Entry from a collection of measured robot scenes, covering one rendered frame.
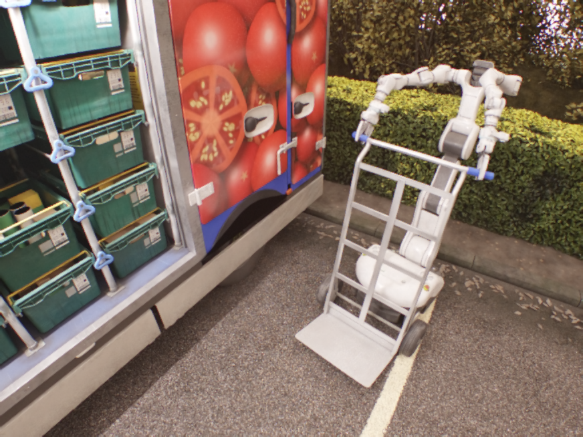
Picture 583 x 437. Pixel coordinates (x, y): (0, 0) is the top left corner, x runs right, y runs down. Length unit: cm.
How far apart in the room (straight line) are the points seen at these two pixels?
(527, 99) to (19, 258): 546
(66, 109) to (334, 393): 194
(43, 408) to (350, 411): 152
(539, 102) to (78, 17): 511
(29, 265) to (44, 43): 87
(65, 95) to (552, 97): 530
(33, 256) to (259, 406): 137
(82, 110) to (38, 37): 31
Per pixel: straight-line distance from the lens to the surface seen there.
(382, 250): 184
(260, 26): 194
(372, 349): 217
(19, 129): 143
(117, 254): 175
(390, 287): 211
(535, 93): 537
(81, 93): 149
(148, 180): 171
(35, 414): 182
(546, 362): 266
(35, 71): 137
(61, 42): 147
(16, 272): 158
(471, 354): 241
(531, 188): 336
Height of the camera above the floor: 180
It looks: 34 degrees down
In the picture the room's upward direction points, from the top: straight up
